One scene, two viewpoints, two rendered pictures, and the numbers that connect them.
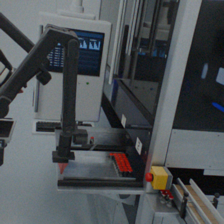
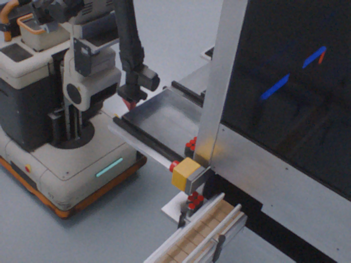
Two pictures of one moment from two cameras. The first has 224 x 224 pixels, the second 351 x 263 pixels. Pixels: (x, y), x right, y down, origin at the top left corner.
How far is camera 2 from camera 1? 1.11 m
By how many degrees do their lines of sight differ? 47
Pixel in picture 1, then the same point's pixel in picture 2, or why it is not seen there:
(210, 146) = (272, 178)
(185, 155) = (236, 168)
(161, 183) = (179, 182)
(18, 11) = not seen: outside the picture
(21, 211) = not seen: hidden behind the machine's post
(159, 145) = (202, 136)
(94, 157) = (198, 116)
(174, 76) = (221, 44)
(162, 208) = (177, 211)
